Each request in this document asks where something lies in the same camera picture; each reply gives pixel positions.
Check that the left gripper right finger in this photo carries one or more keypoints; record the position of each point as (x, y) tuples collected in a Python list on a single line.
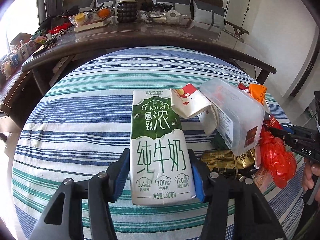
[(253, 217)]

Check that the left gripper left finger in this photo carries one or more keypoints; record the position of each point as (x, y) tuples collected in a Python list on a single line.
[(62, 217)]

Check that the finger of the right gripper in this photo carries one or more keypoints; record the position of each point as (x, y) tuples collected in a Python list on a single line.
[(283, 134)]

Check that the red plastic bag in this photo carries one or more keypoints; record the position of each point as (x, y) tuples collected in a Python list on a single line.
[(276, 159)]

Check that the green white milk carton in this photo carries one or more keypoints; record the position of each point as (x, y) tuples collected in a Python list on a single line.
[(160, 169)]

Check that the cream biscuit packet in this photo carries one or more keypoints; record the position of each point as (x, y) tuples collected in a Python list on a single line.
[(262, 179)]

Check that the right hand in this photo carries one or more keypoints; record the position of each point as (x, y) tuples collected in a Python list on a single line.
[(309, 170)]

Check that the crushed red metal can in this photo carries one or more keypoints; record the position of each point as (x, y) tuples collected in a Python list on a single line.
[(269, 119)]

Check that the clear plastic box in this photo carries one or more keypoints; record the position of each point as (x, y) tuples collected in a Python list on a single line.
[(240, 117)]

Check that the orange plastic wrapper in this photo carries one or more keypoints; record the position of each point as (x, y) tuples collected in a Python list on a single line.
[(258, 92)]

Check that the black gold snack wrapper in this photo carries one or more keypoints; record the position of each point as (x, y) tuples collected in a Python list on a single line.
[(226, 163)]

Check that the striped tablecloth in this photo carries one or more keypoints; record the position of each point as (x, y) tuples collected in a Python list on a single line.
[(83, 124)]

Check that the crumpled paper carton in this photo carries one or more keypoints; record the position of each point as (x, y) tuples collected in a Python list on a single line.
[(189, 102)]

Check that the grey white cushion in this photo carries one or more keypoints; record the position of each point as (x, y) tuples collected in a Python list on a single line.
[(209, 14), (182, 6)]

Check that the dark long table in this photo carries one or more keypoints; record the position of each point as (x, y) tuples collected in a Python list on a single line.
[(129, 35)]

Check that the glass tray with items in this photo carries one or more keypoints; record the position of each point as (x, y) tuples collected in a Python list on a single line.
[(170, 17)]

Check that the fruit bowl with oranges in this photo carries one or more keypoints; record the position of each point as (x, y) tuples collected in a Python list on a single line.
[(92, 16)]

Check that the black ribbed plant pot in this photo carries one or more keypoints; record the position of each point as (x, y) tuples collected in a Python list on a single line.
[(127, 11)]

